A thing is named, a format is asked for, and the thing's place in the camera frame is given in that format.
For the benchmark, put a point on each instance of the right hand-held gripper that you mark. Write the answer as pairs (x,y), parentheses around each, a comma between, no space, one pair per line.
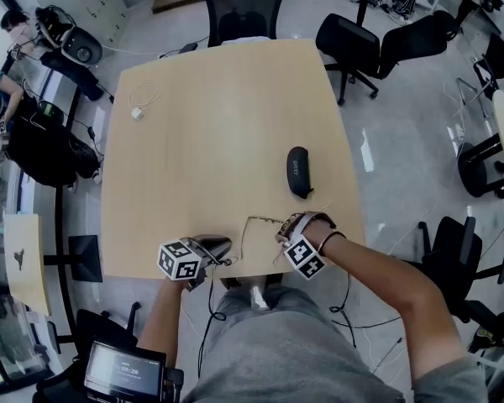
(304,258)

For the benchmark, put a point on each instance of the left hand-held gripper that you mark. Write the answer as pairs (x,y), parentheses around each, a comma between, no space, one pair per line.
(178,260)

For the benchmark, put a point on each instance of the thin-framed eyeglasses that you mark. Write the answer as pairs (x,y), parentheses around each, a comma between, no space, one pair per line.
(262,219)

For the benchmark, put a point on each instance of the person's left forearm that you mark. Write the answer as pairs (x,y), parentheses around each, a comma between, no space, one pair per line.
(161,321)

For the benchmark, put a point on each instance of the person's right forearm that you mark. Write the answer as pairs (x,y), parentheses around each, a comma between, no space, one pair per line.
(382,267)

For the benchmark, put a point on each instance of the black glasses case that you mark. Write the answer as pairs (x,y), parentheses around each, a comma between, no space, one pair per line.
(298,172)

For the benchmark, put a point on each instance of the person's right hand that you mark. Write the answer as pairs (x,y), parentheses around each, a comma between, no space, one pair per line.
(324,230)

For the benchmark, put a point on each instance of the black wrist band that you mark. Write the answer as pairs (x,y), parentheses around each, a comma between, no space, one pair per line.
(335,233)

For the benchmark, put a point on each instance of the person's grey trousers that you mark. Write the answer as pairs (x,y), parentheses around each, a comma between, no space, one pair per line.
(235,300)

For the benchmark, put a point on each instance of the person's grey shirt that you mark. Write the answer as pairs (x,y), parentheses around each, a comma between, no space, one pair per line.
(285,359)

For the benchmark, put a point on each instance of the white charger block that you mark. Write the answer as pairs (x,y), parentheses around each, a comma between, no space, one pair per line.
(137,113)

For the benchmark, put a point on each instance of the small black monitor screen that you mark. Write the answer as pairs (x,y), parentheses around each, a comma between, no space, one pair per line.
(124,372)

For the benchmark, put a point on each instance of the white cloth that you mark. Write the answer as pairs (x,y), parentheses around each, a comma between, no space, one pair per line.
(245,40)

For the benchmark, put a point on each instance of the metal binder clip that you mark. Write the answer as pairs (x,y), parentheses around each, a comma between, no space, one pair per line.
(20,258)

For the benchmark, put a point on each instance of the white floor power strip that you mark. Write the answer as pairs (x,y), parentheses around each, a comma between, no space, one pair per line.
(460,132)

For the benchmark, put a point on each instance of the black padded office chair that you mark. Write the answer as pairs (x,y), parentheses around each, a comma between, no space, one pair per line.
(382,48)

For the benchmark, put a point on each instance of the black mesh office chair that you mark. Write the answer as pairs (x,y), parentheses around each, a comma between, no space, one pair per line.
(243,11)

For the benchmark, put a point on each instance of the black chair with chrome legs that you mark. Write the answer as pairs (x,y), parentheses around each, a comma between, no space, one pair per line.
(497,61)

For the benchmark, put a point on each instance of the grey metal locker cabinet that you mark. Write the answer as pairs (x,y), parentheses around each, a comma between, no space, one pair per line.
(96,2)

